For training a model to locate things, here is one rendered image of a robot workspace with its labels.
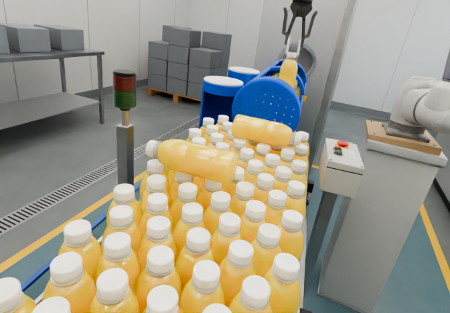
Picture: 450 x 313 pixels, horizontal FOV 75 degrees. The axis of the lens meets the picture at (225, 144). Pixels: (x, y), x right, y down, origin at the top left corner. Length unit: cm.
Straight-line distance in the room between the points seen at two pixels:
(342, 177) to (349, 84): 556
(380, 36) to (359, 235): 502
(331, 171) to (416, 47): 564
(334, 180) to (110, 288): 67
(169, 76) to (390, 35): 403
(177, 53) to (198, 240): 466
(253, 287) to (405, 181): 124
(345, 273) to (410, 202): 54
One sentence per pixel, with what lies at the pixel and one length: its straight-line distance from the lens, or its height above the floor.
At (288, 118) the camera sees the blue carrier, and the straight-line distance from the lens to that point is 121.
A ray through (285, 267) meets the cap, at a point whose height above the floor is 110.
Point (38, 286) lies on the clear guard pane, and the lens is 71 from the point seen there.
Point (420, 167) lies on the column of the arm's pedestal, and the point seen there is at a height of 93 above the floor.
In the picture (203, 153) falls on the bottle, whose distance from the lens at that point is 61.
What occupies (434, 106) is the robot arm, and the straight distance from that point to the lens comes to 142.
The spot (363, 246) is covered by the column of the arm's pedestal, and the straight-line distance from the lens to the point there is 178.
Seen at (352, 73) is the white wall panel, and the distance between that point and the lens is 639.
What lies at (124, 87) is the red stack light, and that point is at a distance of 87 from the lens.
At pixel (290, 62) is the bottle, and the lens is 126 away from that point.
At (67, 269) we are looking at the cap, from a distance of 47.
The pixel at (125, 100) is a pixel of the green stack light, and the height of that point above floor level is 118.
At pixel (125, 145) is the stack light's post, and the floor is 104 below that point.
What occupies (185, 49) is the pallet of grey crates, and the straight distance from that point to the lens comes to 497.
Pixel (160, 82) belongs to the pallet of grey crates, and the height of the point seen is 29.
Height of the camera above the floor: 143
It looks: 23 degrees down
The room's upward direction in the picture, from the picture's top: 8 degrees clockwise
